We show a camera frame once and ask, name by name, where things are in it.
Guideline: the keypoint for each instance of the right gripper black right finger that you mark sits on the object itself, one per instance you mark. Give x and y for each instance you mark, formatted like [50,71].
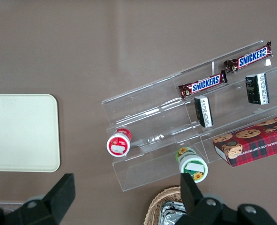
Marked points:
[194,206]

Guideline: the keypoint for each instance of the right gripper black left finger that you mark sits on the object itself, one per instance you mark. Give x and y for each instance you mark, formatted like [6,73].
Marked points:
[58,201]

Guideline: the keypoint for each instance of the wicker basket with foil containers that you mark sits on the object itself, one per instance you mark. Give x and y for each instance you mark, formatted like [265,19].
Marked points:
[154,206]

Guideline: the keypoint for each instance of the cream rectangular plastic tray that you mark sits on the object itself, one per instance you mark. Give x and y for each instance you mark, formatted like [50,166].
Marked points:
[21,133]

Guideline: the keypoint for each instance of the aluminium foil container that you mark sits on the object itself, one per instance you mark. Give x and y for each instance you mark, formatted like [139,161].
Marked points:
[171,213]

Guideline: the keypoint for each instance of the green sunflower yogurt jar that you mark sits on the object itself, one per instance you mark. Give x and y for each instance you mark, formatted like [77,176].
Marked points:
[192,167]

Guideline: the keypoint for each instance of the red lidded yogurt jar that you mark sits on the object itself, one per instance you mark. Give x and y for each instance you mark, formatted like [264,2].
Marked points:
[118,145]

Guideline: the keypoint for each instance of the red tartan cookie box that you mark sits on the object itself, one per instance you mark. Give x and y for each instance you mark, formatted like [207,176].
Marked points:
[253,145]

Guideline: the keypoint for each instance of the small black carton box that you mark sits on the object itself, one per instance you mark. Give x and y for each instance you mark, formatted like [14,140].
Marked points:
[252,89]
[204,111]

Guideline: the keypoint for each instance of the clear acrylic tiered stand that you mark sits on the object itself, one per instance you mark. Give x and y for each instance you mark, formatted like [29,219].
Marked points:
[147,112]
[236,110]

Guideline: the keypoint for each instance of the Snickers chocolate bar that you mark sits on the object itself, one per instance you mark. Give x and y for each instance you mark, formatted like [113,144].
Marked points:
[204,84]
[248,59]

